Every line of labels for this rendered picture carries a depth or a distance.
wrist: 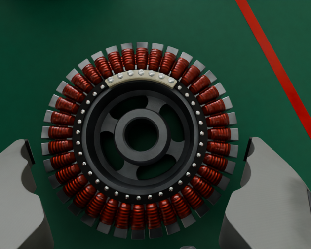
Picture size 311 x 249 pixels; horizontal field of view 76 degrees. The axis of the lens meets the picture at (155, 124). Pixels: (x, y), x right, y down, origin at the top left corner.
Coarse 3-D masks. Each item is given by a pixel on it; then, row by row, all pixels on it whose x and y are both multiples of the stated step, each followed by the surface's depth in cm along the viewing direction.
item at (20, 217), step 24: (24, 144) 11; (0, 168) 9; (24, 168) 9; (0, 192) 8; (24, 192) 8; (0, 216) 7; (24, 216) 7; (0, 240) 6; (24, 240) 6; (48, 240) 7
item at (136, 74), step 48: (144, 48) 12; (96, 96) 12; (144, 96) 14; (192, 96) 12; (48, 144) 11; (96, 144) 13; (192, 144) 12; (96, 192) 11; (144, 192) 11; (192, 192) 10
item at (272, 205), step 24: (264, 144) 11; (264, 168) 9; (288, 168) 9; (240, 192) 8; (264, 192) 8; (288, 192) 8; (240, 216) 7; (264, 216) 7; (288, 216) 7; (240, 240) 6; (264, 240) 6; (288, 240) 6
